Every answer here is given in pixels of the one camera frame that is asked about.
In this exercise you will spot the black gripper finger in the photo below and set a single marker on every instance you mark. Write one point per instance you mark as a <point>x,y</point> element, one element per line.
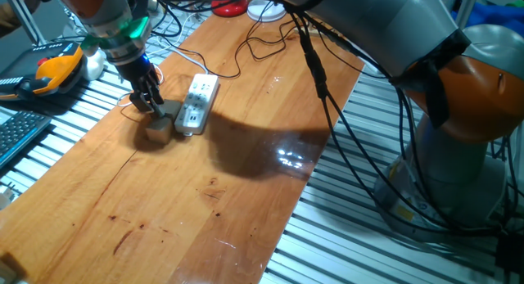
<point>142,102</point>
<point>156,100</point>

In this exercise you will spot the black keyboard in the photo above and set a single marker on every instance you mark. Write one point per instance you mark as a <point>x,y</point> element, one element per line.
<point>18,132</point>

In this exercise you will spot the orange wooden board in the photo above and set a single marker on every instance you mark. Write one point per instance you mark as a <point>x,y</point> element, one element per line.
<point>184,194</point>

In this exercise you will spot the orange black teach pendant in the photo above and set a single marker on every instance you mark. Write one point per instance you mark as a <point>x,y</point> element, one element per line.
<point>53,69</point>

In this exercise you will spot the white power strip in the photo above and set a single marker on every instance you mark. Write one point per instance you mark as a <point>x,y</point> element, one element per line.
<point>198,100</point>

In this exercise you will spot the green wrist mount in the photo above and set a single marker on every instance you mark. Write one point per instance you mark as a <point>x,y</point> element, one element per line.
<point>137,30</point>

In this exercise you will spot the wooden cube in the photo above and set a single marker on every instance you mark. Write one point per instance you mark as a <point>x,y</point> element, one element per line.
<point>172,107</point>
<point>159,131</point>

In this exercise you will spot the blue plastic bag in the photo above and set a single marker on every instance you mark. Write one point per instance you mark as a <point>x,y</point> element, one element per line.
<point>491,16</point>

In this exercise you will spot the brown sleeved forearm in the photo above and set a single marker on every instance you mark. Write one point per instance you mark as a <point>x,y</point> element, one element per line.
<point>8,20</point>

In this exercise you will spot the grey metal strut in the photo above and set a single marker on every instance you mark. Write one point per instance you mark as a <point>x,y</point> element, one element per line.
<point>26,18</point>

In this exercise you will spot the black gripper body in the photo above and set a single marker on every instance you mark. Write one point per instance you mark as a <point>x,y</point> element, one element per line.
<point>137,73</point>

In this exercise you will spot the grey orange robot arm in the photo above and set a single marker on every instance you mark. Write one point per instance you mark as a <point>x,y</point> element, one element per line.
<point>389,26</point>

